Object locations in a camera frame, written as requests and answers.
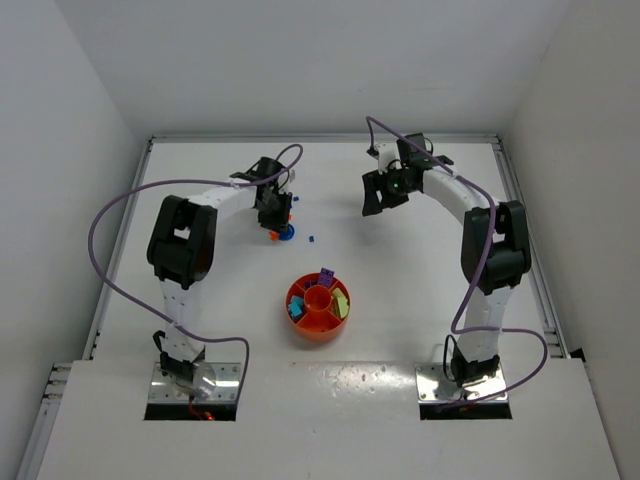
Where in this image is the blue round lego piece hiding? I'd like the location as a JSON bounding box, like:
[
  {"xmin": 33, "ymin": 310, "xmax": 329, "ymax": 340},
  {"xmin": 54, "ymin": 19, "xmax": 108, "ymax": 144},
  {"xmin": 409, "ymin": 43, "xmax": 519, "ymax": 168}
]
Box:
[{"xmin": 278, "ymin": 224, "xmax": 295, "ymax": 241}]

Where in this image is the teal square lego brick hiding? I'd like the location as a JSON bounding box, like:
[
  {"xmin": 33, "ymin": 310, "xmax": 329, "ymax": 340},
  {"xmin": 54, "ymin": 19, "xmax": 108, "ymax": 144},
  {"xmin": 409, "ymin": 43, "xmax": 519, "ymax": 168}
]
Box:
[{"xmin": 290, "ymin": 295, "xmax": 304, "ymax": 309}]

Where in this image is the lime green purple lego brick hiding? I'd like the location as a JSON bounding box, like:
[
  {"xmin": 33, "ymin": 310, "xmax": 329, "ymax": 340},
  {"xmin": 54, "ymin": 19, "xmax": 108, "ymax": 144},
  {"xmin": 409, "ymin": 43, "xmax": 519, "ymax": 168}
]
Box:
[{"xmin": 334, "ymin": 297, "xmax": 350, "ymax": 319}]

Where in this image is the teal long lego brick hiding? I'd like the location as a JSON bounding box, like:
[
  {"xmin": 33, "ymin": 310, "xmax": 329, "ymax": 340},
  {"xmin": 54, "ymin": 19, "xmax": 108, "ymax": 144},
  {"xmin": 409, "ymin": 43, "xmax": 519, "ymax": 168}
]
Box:
[{"xmin": 288, "ymin": 304, "xmax": 304, "ymax": 323}]

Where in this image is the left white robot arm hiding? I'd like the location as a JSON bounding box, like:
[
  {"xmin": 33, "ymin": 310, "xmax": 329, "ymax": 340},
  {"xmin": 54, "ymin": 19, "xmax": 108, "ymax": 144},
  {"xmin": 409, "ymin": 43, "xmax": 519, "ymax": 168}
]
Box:
[{"xmin": 147, "ymin": 157, "xmax": 294, "ymax": 396}]

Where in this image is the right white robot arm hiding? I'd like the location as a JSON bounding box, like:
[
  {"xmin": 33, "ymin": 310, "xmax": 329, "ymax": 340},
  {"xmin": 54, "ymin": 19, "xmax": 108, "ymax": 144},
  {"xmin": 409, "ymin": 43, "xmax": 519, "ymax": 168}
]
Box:
[{"xmin": 362, "ymin": 134, "xmax": 531, "ymax": 386}]

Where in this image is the orange round divided container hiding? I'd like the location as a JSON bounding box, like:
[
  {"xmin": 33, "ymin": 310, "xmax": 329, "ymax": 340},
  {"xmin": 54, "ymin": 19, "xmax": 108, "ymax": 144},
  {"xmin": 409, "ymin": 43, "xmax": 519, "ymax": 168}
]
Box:
[{"xmin": 285, "ymin": 272, "xmax": 352, "ymax": 344}]

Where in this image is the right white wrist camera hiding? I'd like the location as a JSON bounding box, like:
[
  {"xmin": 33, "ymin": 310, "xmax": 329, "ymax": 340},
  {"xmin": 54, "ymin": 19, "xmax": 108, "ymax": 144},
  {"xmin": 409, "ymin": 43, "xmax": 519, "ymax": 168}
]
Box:
[{"xmin": 367, "ymin": 142, "xmax": 398, "ymax": 174}]

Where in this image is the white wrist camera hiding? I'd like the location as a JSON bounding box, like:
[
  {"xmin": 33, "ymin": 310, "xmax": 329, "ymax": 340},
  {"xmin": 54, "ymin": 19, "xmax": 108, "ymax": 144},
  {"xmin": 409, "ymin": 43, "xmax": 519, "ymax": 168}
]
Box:
[
  {"xmin": 367, "ymin": 142, "xmax": 398, "ymax": 174},
  {"xmin": 277, "ymin": 169, "xmax": 296, "ymax": 193}
]

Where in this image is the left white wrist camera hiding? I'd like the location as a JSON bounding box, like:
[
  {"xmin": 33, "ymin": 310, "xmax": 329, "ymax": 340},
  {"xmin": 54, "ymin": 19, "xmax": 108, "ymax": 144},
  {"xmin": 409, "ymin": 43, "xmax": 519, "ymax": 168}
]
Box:
[{"xmin": 277, "ymin": 169, "xmax": 296, "ymax": 193}]

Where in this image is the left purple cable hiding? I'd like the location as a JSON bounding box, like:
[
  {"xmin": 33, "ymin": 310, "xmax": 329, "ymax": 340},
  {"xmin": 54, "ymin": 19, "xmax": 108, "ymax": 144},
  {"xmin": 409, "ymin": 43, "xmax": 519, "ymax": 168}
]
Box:
[{"xmin": 88, "ymin": 143, "xmax": 305, "ymax": 401}]

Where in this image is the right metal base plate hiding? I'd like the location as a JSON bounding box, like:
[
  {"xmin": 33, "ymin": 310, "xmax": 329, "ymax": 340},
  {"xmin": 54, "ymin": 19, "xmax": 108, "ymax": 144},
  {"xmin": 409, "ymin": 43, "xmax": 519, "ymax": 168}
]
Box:
[{"xmin": 415, "ymin": 363, "xmax": 508, "ymax": 405}]

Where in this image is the metal base plate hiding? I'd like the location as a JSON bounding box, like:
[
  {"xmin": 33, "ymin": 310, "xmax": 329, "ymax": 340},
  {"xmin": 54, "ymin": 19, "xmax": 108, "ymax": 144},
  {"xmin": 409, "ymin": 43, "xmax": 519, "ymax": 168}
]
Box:
[
  {"xmin": 415, "ymin": 363, "xmax": 508, "ymax": 405},
  {"xmin": 148, "ymin": 362, "xmax": 242, "ymax": 404}
]

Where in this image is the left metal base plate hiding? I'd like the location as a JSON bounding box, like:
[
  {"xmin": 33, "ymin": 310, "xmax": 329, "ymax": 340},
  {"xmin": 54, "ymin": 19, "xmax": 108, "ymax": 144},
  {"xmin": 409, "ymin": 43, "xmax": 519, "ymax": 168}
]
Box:
[{"xmin": 148, "ymin": 362, "xmax": 242, "ymax": 404}]

